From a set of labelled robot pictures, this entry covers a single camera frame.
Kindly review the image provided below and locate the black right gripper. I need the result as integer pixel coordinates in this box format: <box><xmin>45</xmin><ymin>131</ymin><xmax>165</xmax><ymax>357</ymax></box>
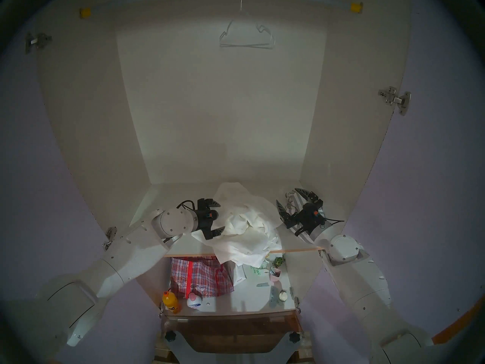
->
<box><xmin>276</xmin><ymin>188</ymin><xmax>327</xmax><ymax>237</ymax></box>

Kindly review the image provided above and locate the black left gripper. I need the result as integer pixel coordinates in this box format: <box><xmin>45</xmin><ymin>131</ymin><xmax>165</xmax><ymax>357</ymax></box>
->
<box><xmin>195</xmin><ymin>198</ymin><xmax>226</xmax><ymax>241</ymax></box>

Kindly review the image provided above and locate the red plaid woven bag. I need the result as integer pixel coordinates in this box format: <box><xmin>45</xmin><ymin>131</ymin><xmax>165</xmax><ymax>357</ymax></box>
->
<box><xmin>170</xmin><ymin>255</ymin><xmax>235</xmax><ymax>299</ymax></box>

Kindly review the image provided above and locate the white bottle pink cap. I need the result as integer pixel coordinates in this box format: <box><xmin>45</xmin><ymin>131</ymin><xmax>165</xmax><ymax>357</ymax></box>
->
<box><xmin>186</xmin><ymin>291</ymin><xmax>205</xmax><ymax>310</ymax></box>

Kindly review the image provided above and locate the orange bottle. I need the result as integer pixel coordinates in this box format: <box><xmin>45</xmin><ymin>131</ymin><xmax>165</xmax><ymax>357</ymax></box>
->
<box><xmin>162</xmin><ymin>289</ymin><xmax>181</xmax><ymax>314</ymax></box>

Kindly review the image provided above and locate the white wardrobe cabinet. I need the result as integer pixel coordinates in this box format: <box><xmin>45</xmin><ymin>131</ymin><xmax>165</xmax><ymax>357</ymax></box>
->
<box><xmin>36</xmin><ymin>0</ymin><xmax>413</xmax><ymax>318</ymax></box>

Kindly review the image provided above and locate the brown wooden panel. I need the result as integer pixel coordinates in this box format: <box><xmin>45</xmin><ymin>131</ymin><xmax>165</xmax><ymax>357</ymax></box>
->
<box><xmin>167</xmin><ymin>316</ymin><xmax>304</xmax><ymax>354</ymax></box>

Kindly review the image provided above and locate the lavender right wardrobe door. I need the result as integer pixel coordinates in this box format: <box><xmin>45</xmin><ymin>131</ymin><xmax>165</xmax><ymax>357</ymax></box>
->
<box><xmin>299</xmin><ymin>0</ymin><xmax>485</xmax><ymax>364</ymax></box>

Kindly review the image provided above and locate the lavender wardrobe door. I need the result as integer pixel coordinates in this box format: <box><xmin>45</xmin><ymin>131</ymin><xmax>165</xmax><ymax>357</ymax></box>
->
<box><xmin>0</xmin><ymin>11</ymin><xmax>163</xmax><ymax>364</ymax></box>
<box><xmin>299</xmin><ymin>0</ymin><xmax>485</xmax><ymax>364</ymax></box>

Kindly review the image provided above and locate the lavender left wardrobe door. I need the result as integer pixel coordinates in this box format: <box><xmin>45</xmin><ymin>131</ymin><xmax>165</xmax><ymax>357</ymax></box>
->
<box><xmin>0</xmin><ymin>11</ymin><xmax>163</xmax><ymax>364</ymax></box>

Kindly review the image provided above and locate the grey robot base frame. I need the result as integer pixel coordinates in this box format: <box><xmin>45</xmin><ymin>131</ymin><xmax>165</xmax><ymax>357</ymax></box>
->
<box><xmin>165</xmin><ymin>329</ymin><xmax>304</xmax><ymax>364</ymax></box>

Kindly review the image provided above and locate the white wire clothes hanger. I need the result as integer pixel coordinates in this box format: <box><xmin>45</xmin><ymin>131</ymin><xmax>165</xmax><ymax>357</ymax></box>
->
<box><xmin>219</xmin><ymin>0</ymin><xmax>276</xmax><ymax>49</ymax></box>

